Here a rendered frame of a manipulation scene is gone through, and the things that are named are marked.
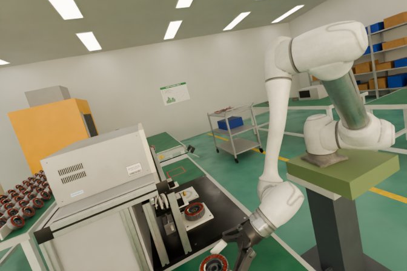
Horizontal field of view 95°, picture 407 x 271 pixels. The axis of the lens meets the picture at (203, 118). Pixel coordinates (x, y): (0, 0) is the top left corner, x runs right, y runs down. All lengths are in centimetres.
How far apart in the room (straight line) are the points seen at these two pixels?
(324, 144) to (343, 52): 64
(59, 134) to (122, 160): 383
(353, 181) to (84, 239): 114
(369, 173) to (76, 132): 445
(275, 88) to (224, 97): 624
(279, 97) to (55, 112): 434
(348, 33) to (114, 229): 101
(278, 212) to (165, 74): 598
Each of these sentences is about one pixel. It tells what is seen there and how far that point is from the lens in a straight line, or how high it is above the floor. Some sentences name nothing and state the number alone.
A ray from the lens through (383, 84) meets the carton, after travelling 702.
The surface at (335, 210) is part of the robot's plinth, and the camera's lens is 141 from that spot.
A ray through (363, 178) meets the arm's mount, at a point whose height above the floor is 82.
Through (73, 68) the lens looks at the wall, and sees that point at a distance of 659.
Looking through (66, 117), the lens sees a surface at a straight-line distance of 461.
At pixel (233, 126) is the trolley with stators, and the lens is 386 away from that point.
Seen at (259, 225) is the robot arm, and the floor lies 91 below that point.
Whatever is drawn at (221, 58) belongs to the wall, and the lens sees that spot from 716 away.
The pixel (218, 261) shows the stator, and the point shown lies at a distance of 90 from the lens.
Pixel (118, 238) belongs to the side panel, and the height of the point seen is 97.
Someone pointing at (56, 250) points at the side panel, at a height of 102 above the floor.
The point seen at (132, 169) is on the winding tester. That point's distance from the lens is 90.
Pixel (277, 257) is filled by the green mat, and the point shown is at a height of 75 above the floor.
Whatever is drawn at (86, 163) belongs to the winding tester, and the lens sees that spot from 91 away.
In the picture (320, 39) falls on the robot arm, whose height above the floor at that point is 148.
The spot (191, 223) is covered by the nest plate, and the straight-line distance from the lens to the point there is 109.
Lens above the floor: 141
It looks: 8 degrees down
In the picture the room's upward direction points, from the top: 15 degrees counter-clockwise
